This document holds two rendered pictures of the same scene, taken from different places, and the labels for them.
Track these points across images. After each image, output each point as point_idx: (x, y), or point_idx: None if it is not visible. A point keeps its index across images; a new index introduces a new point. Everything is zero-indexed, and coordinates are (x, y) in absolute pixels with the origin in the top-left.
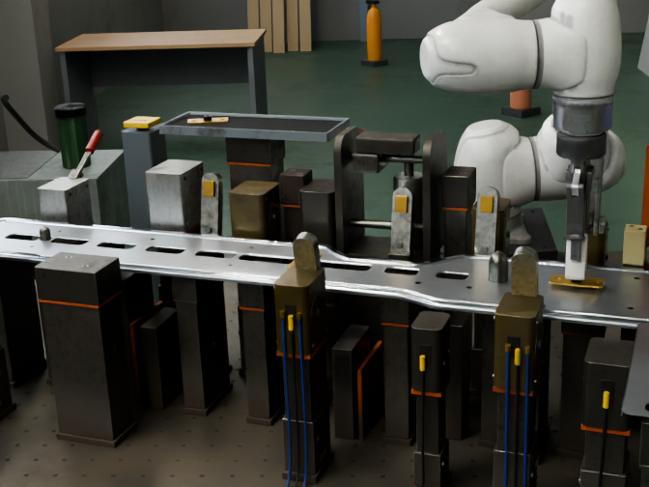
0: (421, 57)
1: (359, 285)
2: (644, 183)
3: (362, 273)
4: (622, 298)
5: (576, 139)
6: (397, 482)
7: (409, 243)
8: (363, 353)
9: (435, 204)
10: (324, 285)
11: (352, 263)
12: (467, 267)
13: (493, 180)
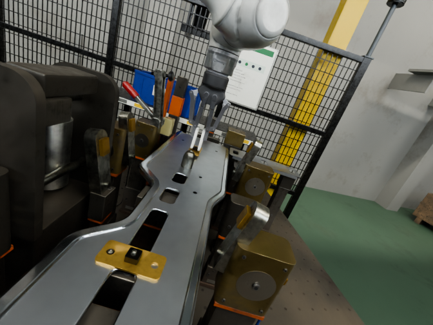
0: (267, 10)
1: (203, 221)
2: (168, 95)
3: (176, 216)
4: (206, 149)
5: (229, 79)
6: (210, 298)
7: (110, 178)
8: None
9: None
10: None
11: (145, 219)
12: (164, 169)
13: None
